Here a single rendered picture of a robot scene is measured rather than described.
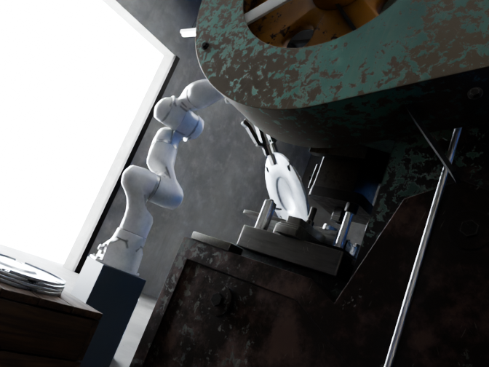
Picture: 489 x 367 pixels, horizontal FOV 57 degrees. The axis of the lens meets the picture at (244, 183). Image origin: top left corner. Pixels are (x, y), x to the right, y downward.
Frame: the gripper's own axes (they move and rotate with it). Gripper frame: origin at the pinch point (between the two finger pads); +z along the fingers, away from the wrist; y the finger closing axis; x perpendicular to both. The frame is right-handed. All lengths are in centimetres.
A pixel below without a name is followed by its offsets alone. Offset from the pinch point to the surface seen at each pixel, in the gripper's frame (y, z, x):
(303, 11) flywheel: 5.5, -29.7, -38.6
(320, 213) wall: 340, 87, 687
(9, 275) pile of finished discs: -82, 10, -18
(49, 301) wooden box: -75, 19, -18
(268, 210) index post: -15.8, 16.0, -23.1
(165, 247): 17, 41, 572
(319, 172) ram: 4.1, 10.9, -19.5
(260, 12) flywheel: -3.9, -33.6, -34.3
